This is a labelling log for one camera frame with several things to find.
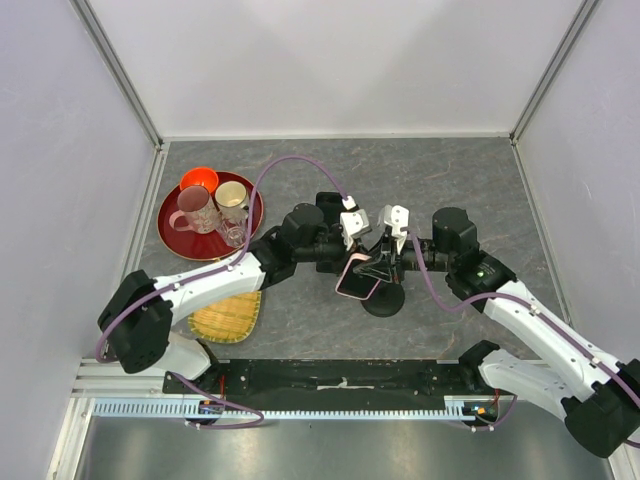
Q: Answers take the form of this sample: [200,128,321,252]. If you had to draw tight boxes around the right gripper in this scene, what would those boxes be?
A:
[354,229,455,283]

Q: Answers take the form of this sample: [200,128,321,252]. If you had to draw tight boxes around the pink case smartphone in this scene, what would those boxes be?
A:
[335,253,380,300]

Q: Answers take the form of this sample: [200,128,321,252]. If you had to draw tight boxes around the black round-base phone holder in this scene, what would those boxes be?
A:
[361,283,405,318]

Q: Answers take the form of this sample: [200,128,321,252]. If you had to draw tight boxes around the black smartphone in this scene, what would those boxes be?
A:
[315,192,346,226]

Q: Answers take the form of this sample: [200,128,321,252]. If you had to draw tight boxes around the black folding phone stand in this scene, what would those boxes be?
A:
[315,261,341,275]

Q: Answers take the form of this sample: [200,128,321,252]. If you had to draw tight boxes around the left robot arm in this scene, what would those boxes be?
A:
[96,204,369,393]

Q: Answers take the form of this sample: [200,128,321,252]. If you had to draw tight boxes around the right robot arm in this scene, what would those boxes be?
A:
[356,206,639,458]

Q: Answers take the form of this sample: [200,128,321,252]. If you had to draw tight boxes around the clear glass tumbler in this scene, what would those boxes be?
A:
[216,217,247,249]

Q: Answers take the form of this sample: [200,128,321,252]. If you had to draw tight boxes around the beige mug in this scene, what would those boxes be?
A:
[214,181,249,223]

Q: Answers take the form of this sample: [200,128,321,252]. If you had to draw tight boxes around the woven bamboo tray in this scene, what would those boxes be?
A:
[188,292,262,344]

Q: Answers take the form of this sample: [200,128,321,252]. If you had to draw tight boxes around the red round tray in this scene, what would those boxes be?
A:
[156,171,264,262]

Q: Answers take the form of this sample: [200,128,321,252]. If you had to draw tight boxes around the pink mug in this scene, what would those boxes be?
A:
[169,185,221,235]

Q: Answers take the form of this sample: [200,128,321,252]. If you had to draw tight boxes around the orange bowl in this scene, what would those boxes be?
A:
[179,166,220,193]

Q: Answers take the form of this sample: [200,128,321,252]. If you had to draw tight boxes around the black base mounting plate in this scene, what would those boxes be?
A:
[194,359,495,412]

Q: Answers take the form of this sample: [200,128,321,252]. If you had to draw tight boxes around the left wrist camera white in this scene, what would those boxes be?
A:
[339,196,371,226]

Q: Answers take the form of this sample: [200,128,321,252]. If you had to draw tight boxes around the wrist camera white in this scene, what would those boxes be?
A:
[378,205,410,255]
[339,196,371,226]

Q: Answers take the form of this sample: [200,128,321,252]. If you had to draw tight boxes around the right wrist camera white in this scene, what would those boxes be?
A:
[378,205,410,255]

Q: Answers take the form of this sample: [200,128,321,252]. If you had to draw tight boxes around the slotted cable duct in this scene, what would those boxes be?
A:
[92,398,474,421]

